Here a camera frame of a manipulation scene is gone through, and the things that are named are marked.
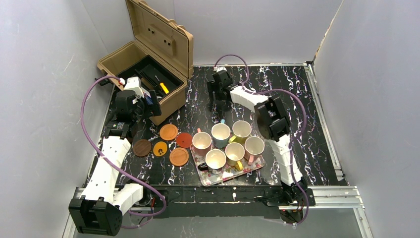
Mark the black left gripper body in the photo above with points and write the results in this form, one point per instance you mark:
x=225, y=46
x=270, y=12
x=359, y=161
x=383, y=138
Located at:
x=150, y=102

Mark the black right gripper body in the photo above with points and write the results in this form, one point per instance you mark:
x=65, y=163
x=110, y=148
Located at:
x=218, y=99

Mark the orange wood coaster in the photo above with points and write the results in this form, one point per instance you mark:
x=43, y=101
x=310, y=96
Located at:
x=168, y=132

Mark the orange printed coaster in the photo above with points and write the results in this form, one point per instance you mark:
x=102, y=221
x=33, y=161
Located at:
x=160, y=148

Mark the dark walnut wooden coaster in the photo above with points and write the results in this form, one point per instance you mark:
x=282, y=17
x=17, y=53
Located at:
x=142, y=147

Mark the red coaster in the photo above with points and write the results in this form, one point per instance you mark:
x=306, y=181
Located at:
x=184, y=140

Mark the light wood coaster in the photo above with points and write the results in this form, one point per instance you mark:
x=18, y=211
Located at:
x=179, y=156

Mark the tan plastic toolbox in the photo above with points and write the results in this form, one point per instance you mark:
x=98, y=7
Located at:
x=165, y=41

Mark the floral rectangular tray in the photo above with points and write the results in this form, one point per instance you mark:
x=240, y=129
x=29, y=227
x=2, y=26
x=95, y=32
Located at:
x=228, y=172

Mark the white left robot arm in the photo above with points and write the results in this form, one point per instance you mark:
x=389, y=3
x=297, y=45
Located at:
x=111, y=192

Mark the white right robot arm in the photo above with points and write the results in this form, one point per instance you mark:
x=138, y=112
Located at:
x=273, y=125

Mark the black tool tray insert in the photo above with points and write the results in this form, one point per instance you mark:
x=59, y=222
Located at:
x=147, y=68

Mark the light blue mug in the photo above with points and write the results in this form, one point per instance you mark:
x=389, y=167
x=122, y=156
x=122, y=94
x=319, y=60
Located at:
x=220, y=133

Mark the green mug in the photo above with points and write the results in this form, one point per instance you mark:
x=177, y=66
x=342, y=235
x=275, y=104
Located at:
x=241, y=131

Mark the pink mug rear left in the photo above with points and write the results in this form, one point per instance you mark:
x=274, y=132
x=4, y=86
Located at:
x=201, y=142

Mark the pink mug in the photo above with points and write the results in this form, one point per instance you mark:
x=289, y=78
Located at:
x=201, y=142
x=254, y=146

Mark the yellow mug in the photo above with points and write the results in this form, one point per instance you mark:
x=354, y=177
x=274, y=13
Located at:
x=234, y=154

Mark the pink mug right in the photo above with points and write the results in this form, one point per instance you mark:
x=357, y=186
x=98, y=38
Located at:
x=254, y=146

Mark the black mug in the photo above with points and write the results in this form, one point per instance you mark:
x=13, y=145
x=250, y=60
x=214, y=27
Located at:
x=215, y=160

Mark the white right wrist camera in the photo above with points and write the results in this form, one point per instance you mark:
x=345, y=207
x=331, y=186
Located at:
x=218, y=69

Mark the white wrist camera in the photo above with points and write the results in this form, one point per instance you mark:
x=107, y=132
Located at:
x=218, y=69
x=134, y=84

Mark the yellow handled screwdriver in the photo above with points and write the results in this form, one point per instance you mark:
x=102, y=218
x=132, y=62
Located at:
x=162, y=85

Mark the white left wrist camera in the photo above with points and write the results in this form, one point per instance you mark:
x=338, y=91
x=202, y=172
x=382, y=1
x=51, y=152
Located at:
x=134, y=84

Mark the aluminium frame rail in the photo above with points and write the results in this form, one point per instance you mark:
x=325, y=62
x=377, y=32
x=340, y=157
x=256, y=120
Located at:
x=254, y=193

